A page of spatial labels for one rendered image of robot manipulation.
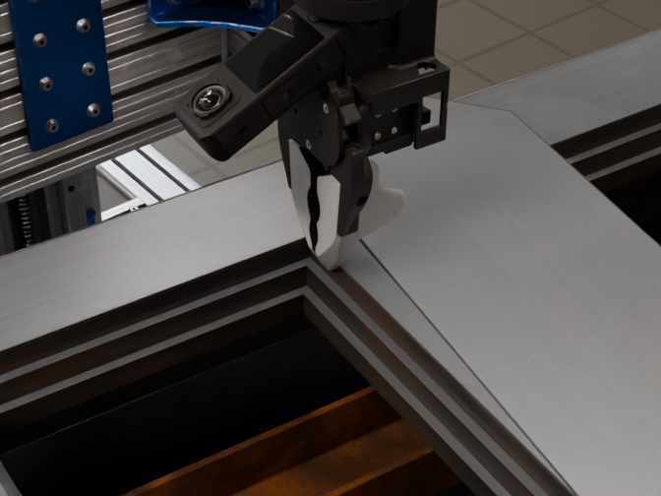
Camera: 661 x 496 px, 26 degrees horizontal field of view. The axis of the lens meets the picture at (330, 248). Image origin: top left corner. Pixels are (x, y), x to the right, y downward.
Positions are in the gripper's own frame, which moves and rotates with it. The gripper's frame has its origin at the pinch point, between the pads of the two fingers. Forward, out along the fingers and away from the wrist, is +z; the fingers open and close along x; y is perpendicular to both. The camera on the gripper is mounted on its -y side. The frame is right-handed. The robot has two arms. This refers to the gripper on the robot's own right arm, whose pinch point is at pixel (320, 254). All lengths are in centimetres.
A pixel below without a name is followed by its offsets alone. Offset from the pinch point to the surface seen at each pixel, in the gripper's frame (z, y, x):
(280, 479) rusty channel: 19.5, -3.4, -0.1
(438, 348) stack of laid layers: 0.8, 1.8, -11.1
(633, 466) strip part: 0.7, 5.3, -25.2
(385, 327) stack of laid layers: 2.2, 1.1, -6.3
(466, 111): 0.5, 19.6, 10.2
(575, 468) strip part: 0.8, 2.5, -23.6
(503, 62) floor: 87, 124, 131
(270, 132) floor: 87, 71, 133
